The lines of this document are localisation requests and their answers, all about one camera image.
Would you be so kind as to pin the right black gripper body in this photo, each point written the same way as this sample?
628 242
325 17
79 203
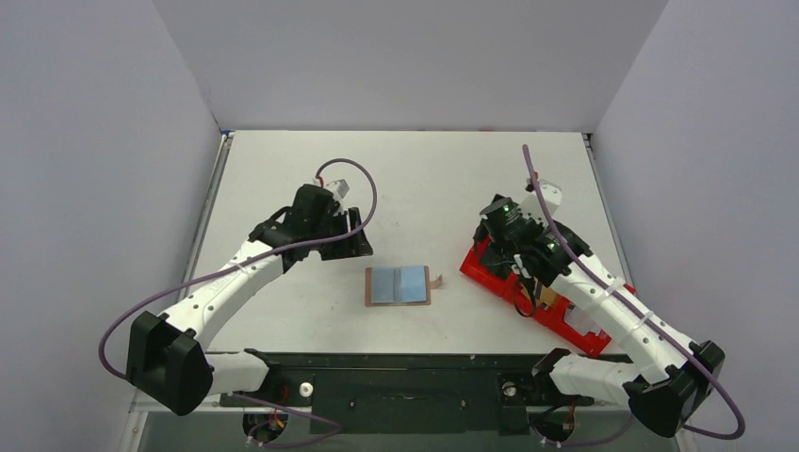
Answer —
521 248

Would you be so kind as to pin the red plastic compartment tray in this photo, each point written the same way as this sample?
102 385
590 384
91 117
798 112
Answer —
484 267

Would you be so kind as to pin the aluminium frame rail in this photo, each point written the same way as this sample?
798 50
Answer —
182 391

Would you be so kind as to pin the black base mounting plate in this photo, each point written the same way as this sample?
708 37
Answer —
478 401

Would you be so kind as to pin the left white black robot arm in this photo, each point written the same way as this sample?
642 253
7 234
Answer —
169 357

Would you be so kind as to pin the brown leather card holder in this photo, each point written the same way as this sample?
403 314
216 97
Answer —
400 286

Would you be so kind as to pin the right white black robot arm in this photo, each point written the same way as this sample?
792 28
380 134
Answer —
669 375

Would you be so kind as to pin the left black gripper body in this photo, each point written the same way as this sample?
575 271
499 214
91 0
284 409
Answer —
348 235

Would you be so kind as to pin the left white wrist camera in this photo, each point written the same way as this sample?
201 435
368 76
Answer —
339 188

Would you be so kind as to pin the tan cards in tray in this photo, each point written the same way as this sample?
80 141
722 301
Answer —
544 297

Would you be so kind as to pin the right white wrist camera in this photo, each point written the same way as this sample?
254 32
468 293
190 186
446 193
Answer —
552 196

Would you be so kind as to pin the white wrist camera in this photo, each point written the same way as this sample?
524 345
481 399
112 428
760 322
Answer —
552 196
339 188

